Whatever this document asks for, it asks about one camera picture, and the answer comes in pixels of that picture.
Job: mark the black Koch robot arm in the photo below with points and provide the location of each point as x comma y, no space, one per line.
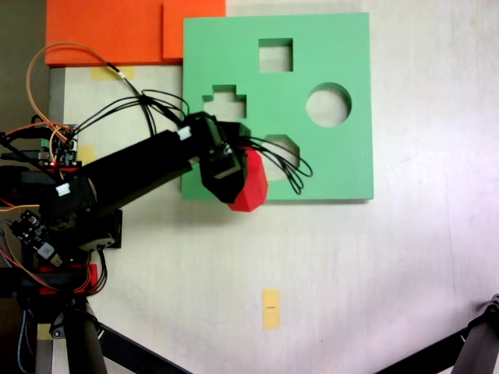
140,167

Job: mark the orange foam block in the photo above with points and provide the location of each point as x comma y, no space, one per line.
105,31

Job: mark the red arm base mount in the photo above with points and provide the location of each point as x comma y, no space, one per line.
91,274

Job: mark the green shape sorter board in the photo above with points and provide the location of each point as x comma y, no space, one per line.
331,46

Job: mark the black tripod leg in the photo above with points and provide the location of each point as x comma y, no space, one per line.
85,346
479,350

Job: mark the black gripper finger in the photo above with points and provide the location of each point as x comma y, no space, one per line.
224,191

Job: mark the red octagonal pillar block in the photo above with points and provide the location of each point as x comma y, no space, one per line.
255,183

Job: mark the yellow masking tape piece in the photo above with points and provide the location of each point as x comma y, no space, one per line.
271,311
87,152
43,331
101,73

